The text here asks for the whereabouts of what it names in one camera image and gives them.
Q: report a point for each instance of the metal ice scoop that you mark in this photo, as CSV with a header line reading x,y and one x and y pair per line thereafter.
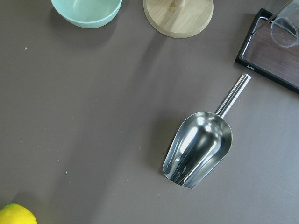
x,y
201,142

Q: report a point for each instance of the wooden cup stand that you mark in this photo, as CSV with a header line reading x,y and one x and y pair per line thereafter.
x,y
179,18

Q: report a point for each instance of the mint green bowl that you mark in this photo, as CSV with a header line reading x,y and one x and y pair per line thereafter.
x,y
87,13

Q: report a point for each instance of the wine glass rack tray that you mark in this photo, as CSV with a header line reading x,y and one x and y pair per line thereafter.
x,y
271,47

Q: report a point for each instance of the yellow lemon outer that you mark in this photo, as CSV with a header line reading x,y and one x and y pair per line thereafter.
x,y
16,214

